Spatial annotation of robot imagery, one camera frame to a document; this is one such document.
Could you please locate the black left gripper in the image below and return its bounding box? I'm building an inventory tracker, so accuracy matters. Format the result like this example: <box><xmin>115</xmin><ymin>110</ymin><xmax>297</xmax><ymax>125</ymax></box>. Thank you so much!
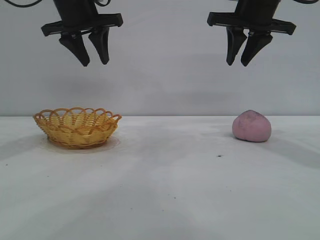
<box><xmin>41</xmin><ymin>0</ymin><xmax>124</xmax><ymax>67</ymax></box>

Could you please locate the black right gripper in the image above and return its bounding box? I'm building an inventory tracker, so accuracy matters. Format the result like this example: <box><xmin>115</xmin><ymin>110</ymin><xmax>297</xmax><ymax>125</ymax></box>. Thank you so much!
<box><xmin>206</xmin><ymin>0</ymin><xmax>297</xmax><ymax>67</ymax></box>

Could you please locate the pink peach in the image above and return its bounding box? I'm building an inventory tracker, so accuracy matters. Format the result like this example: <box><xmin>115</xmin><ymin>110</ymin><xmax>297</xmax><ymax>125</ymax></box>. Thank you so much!
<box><xmin>232</xmin><ymin>109</ymin><xmax>272</xmax><ymax>143</ymax></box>

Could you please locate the yellow woven plastic basket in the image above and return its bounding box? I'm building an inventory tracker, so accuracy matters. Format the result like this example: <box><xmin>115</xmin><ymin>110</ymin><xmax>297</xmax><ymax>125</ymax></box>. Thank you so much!
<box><xmin>33</xmin><ymin>106</ymin><xmax>123</xmax><ymax>150</ymax></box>

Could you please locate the black cable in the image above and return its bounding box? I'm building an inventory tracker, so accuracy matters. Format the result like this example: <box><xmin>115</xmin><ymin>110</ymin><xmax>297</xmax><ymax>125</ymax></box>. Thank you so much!
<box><xmin>294</xmin><ymin>0</ymin><xmax>320</xmax><ymax>6</ymax></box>
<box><xmin>0</xmin><ymin>0</ymin><xmax>24</xmax><ymax>8</ymax></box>

